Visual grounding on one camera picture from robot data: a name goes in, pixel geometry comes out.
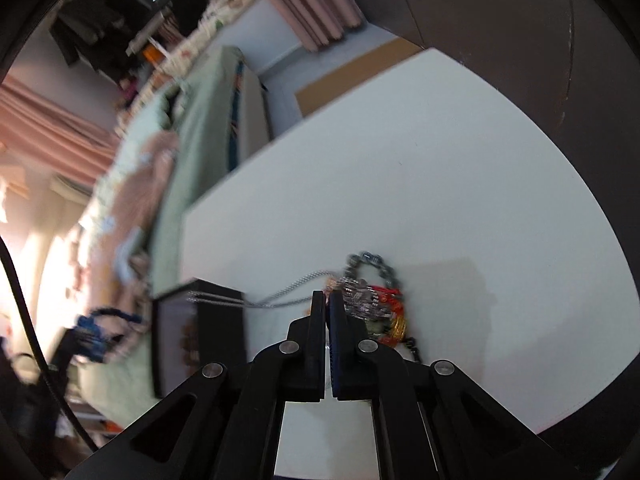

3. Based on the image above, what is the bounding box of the silver chain necklace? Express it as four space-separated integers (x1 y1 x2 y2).
187 270 335 310

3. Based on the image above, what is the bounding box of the bed with green blanket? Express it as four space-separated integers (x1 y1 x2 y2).
75 45 247 423

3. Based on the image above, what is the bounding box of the white bed frame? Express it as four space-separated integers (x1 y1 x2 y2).
235 58 275 173

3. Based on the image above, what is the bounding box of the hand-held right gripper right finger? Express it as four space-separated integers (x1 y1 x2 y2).
327 291 584 480

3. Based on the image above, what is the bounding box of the gold bangle bracelet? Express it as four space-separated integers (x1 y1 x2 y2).
376 309 410 347

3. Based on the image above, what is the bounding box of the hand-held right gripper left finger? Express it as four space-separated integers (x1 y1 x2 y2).
65 290 326 480

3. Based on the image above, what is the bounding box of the black jewelry box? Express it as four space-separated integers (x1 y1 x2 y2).
152 280 249 401

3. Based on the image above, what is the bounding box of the pink curtain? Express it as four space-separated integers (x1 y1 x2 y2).
0 74 122 188
233 0 364 53

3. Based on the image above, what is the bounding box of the black cable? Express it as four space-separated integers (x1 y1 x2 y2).
0 234 100 453

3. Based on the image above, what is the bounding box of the grey beaded bracelet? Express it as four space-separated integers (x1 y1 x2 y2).
346 251 407 292

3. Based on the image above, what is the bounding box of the blue and black object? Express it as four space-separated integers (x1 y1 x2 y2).
49 307 147 367

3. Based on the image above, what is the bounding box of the red string bracelet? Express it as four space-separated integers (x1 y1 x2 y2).
374 286 407 312

